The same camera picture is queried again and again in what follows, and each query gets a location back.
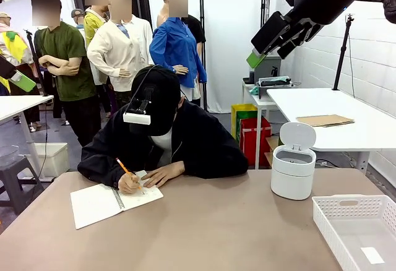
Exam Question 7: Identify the yellow pencil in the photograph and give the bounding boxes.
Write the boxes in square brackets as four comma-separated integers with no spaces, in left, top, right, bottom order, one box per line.
[116,158,142,190]

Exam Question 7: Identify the white spiral notebook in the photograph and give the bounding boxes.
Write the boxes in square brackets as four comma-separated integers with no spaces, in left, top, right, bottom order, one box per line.
[70,170,164,230]

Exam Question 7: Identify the person right forearm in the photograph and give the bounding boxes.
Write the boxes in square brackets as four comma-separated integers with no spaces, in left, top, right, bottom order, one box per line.
[77,156,127,190]

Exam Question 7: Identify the person left forearm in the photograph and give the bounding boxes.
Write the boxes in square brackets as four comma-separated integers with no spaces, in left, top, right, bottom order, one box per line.
[181,155,249,179]

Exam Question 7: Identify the person right hand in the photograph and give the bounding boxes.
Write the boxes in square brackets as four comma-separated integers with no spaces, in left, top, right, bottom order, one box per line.
[118,171,144,195]

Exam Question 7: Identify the person left hand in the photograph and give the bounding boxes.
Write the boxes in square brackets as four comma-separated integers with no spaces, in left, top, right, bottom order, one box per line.
[142,162,186,189]

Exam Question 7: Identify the white table with leg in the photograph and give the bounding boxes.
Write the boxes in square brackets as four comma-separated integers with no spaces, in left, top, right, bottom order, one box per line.
[0,94,55,181]

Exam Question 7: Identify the grey box device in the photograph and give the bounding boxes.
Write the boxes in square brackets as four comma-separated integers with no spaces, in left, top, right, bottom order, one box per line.
[258,54,282,82]

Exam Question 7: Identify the mannequin in yellow vest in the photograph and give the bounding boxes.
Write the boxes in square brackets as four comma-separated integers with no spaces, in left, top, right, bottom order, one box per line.
[0,11,41,132]

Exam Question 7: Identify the black tray with items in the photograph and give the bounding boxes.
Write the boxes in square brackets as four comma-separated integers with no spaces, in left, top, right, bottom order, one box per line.
[256,77,293,88]

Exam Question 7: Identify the mannequin in green t-shirt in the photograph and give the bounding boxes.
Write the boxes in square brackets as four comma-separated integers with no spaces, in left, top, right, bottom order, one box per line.
[30,0,97,148]

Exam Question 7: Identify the small white side table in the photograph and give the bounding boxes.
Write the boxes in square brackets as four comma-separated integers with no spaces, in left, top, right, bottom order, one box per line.
[241,78,281,170]

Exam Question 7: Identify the mannequin in black shirt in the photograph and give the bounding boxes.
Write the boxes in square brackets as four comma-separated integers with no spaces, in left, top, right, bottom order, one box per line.
[181,14,207,64]

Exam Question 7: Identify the black vertical pole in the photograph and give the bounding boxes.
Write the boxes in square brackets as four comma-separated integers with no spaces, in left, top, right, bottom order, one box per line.
[199,0,208,111]

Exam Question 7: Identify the clear plastic bowl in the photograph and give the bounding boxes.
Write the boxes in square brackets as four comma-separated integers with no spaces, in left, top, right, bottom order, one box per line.
[0,145,20,166]

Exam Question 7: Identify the white storage box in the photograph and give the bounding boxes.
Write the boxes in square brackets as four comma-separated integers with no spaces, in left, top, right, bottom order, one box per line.
[23,142,70,179]

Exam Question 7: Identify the mannequin with grey cap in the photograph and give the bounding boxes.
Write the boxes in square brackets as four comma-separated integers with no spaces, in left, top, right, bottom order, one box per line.
[71,8,87,32]

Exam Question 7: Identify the mannequin in yellow shirt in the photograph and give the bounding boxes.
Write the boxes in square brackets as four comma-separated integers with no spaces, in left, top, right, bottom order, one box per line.
[83,0,110,49]

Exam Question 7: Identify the flat brown cardboard sheet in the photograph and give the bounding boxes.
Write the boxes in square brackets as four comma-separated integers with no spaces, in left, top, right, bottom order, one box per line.
[296,114,355,128]

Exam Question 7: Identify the yellow green shopping bag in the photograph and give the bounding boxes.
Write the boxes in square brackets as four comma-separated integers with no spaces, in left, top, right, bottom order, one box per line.
[231,103,259,145]

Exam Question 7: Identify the grey plastic stool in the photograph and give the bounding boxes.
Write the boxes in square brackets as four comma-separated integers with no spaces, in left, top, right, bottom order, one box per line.
[0,156,45,216]

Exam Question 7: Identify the mannequin in blue shirt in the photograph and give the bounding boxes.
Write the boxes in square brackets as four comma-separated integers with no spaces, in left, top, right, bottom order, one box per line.
[149,0,207,106]

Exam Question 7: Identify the white trash can lid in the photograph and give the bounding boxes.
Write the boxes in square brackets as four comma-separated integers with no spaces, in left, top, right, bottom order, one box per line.
[279,121,317,152]

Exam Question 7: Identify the mannequin in cream jacket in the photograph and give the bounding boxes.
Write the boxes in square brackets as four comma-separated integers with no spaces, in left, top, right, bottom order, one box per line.
[87,0,155,111]

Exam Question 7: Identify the red shopping bag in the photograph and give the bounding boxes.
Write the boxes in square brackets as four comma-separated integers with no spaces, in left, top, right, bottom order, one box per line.
[239,116,273,167]

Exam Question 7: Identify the large white table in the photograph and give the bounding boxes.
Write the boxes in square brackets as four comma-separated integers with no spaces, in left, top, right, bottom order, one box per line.
[266,87,396,171]

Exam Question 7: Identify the black cap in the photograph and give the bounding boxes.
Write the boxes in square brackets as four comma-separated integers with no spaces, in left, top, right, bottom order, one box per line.
[131,65,182,136]

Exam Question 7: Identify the seated person black jacket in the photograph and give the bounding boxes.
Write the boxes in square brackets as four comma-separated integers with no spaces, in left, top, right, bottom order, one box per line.
[77,97,249,190]

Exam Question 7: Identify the white trash can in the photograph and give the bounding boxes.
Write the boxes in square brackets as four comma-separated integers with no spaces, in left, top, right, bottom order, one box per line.
[270,144,317,201]

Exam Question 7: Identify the white perforated plastic basket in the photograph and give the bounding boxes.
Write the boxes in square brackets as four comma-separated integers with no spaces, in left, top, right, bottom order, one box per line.
[311,194,396,271]

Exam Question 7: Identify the black camera tripod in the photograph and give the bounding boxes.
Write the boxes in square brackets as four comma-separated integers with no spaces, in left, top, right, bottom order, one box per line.
[332,13,356,92]
[24,28,52,97]

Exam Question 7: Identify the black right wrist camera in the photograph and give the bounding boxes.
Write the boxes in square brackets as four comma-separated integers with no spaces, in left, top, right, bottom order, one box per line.
[382,0,396,24]

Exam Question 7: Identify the white head camera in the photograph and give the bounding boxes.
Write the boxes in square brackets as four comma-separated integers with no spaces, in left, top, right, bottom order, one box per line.
[123,113,152,126]

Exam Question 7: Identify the black head camera mount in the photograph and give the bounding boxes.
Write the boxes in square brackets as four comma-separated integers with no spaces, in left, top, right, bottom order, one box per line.
[126,85,157,116]

